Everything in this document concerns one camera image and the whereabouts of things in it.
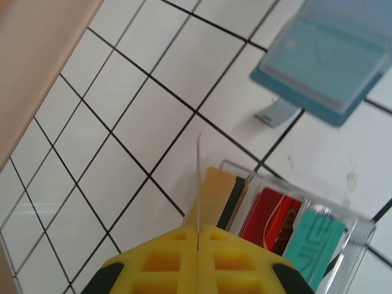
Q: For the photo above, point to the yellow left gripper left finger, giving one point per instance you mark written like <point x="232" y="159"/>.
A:
<point x="159" y="263"/>

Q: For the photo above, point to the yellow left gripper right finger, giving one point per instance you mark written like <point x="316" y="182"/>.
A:
<point x="242" y="263"/>

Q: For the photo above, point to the red card with gold lines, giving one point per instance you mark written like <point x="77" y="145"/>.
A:
<point x="266" y="214"/>

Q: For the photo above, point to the gold card with black stripe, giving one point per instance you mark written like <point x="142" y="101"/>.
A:
<point x="214" y="196"/>

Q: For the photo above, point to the teal card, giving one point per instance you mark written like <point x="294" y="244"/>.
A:
<point x="315" y="242"/>

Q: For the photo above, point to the white card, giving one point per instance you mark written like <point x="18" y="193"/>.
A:
<point x="199" y="183"/>

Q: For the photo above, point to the clear acrylic card box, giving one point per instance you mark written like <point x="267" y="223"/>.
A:
<point x="358" y="239"/>

